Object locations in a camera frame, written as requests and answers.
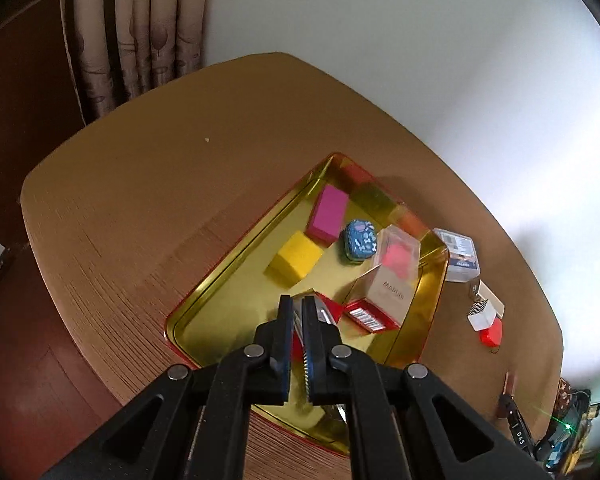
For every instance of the brown wooden door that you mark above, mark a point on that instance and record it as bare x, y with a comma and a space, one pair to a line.
20, 85

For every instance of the beige patterned curtain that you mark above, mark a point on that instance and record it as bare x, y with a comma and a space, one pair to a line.
140, 25

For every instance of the small white box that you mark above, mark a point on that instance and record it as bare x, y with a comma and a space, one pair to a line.
486, 305

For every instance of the silver nail clipper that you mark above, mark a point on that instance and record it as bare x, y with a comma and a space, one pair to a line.
325, 316

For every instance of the red tin box gold inside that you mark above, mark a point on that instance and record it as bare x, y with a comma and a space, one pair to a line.
230, 305

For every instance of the red square case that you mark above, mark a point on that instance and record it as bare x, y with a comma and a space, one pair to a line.
492, 334

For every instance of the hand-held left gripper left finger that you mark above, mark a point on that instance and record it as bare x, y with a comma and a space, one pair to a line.
282, 360

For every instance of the blue patterned small tin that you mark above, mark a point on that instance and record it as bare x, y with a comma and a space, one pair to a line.
360, 240

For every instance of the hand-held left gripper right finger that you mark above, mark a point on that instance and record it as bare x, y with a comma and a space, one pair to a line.
315, 360

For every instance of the yellow block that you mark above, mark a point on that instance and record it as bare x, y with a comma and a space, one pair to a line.
295, 255

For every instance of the clear box with red contents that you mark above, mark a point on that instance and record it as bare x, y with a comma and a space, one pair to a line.
397, 255

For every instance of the beige rectangular box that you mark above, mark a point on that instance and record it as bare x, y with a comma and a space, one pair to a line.
385, 292

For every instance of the clear plastic card box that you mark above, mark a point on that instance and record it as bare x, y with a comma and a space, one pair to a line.
457, 255

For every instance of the magenta block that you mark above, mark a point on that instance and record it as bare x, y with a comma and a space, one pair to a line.
327, 212

